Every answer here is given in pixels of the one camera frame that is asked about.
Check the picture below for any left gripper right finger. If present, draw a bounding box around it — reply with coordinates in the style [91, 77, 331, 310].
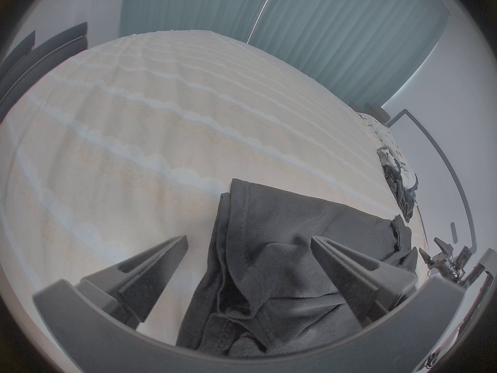
[311, 235, 418, 329]

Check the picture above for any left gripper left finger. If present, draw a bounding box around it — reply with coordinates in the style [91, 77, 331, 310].
[79, 235, 189, 327]

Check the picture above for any black T-shirt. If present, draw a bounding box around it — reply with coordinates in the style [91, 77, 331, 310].
[176, 178, 419, 358]

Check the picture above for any pile of clothes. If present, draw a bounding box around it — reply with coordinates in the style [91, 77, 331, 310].
[377, 145, 419, 193]

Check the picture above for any bed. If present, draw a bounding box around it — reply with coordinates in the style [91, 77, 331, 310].
[0, 30, 474, 349]

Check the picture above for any white printed pillow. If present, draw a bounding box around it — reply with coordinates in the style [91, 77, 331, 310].
[357, 113, 408, 182]

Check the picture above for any grey bedside table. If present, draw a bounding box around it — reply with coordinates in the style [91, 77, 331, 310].
[349, 101, 389, 123]

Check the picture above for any blue-green curtain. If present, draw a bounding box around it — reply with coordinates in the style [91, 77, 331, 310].
[248, 0, 453, 108]
[120, 0, 284, 44]

